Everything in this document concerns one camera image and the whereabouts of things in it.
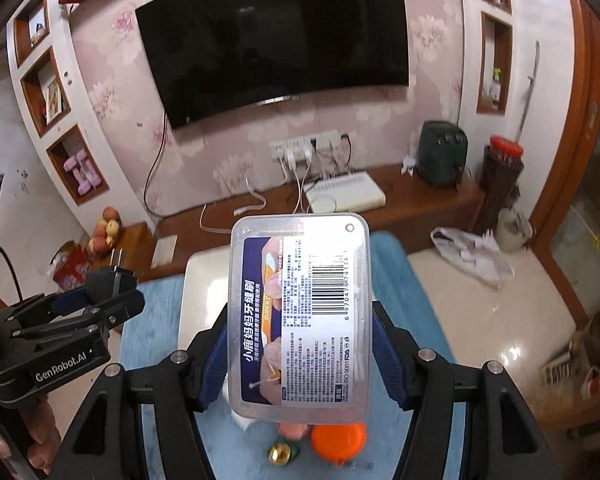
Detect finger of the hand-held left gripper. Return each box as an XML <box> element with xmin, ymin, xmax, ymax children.
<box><xmin>10</xmin><ymin>287</ymin><xmax>147</xmax><ymax>352</ymax></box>
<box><xmin>0</xmin><ymin>284</ymin><xmax>95</xmax><ymax>332</ymax></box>

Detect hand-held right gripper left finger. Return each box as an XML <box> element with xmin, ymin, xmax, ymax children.
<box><xmin>55</xmin><ymin>302</ymin><xmax>231</xmax><ymax>480</ymax></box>

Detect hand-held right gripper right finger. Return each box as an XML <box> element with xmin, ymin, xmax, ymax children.
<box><xmin>370</xmin><ymin>300</ymin><xmax>548</xmax><ymax>480</ymax></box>

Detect black plug adapter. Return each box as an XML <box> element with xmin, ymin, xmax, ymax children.
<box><xmin>82</xmin><ymin>247</ymin><xmax>140</xmax><ymax>301</ymax></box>

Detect white plastic storage bin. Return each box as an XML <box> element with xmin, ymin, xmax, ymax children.
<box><xmin>177</xmin><ymin>249</ymin><xmax>233</xmax><ymax>357</ymax></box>

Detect clear plastic labelled box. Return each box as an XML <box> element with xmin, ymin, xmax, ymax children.
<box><xmin>228</xmin><ymin>213</ymin><xmax>371</xmax><ymax>423</ymax></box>

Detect person's left hand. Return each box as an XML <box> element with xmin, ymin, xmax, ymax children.
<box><xmin>0</xmin><ymin>385</ymin><xmax>64</xmax><ymax>480</ymax></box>

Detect red snack bag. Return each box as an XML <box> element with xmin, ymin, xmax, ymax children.
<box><xmin>50</xmin><ymin>242</ymin><xmax>94</xmax><ymax>292</ymax></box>

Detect blue knitted table mat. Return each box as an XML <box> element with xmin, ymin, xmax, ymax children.
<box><xmin>120</xmin><ymin>232</ymin><xmax>468</xmax><ymax>480</ymax></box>

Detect wooden side cabinet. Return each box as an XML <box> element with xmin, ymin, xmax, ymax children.
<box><xmin>87</xmin><ymin>222</ymin><xmax>156</xmax><ymax>286</ymax></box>

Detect beige flat box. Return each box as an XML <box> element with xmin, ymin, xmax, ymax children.
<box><xmin>152</xmin><ymin>236</ymin><xmax>177</xmax><ymax>269</ymax></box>

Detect plush toy fruit pile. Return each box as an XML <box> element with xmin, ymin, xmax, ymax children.
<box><xmin>90</xmin><ymin>205</ymin><xmax>124</xmax><ymax>262</ymax></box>

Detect orange round case with carabiners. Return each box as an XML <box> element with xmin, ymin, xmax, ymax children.
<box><xmin>310</xmin><ymin>421</ymin><xmax>369</xmax><ymax>462</ymax></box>

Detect pink oval comb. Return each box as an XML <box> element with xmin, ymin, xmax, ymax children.
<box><xmin>279</xmin><ymin>422</ymin><xmax>313</xmax><ymax>444</ymax></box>

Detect gold and green trinket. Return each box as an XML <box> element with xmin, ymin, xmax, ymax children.
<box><xmin>266</xmin><ymin>442</ymin><xmax>301</xmax><ymax>467</ymax></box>

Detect pink dumbbell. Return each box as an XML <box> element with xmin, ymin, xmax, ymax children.
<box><xmin>78</xmin><ymin>150</ymin><xmax>101</xmax><ymax>186</ymax></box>
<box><xmin>64</xmin><ymin>157</ymin><xmax>92</xmax><ymax>197</ymax></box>

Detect white plastic bag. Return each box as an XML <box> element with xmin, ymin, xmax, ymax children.
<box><xmin>430</xmin><ymin>226</ymin><xmax>516</xmax><ymax>289</ymax></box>

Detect wooden television stand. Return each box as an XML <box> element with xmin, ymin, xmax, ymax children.
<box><xmin>152</xmin><ymin>162</ymin><xmax>486</xmax><ymax>261</ymax></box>

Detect printed cardboard box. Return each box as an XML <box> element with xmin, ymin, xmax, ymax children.
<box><xmin>537</xmin><ymin>347</ymin><xmax>581</xmax><ymax>387</ymax></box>

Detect white set-top box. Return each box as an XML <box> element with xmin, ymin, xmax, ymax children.
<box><xmin>302</xmin><ymin>171</ymin><xmax>386</xmax><ymax>213</ymax></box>

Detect white waste bin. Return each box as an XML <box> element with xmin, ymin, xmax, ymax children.
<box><xmin>497</xmin><ymin>207</ymin><xmax>534</xmax><ymax>254</ymax></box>

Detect picture book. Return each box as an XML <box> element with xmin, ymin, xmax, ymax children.
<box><xmin>45</xmin><ymin>80</ymin><xmax>64</xmax><ymax>124</ymax></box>

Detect dark green air fryer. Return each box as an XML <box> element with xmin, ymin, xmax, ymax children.
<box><xmin>417</xmin><ymin>120</ymin><xmax>469</xmax><ymax>189</ymax></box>

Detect white charger plugs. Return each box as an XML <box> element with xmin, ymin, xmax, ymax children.
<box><xmin>282</xmin><ymin>147</ymin><xmax>315</xmax><ymax>168</ymax></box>

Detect glass sliding door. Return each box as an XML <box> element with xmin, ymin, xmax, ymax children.
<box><xmin>545</xmin><ymin>110</ymin><xmax>600</xmax><ymax>321</ymax></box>

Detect red round lid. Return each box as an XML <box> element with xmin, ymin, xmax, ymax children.
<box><xmin>490</xmin><ymin>135</ymin><xmax>524</xmax><ymax>162</ymax></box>

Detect sheathed sword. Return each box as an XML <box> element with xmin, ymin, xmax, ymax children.
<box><xmin>515</xmin><ymin>41</ymin><xmax>541</xmax><ymax>144</ymax></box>

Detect black flat television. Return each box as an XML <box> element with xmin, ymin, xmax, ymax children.
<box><xmin>135</xmin><ymin>0</ymin><xmax>411</xmax><ymax>131</ymax></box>

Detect black television cable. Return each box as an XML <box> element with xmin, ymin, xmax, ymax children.
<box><xmin>144</xmin><ymin>114</ymin><xmax>169</xmax><ymax>219</ymax></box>

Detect white cable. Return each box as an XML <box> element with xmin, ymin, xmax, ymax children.
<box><xmin>200</xmin><ymin>177</ymin><xmax>269</xmax><ymax>234</ymax></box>

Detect white wall shelf unit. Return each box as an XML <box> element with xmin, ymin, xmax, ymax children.
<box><xmin>7</xmin><ymin>0</ymin><xmax>157</xmax><ymax>231</ymax></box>
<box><xmin>457</xmin><ymin>0</ymin><xmax>516</xmax><ymax>127</ymax></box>

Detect white wall socket strip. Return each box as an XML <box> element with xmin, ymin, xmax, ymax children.
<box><xmin>269</xmin><ymin>130</ymin><xmax>341</xmax><ymax>159</ymax></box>

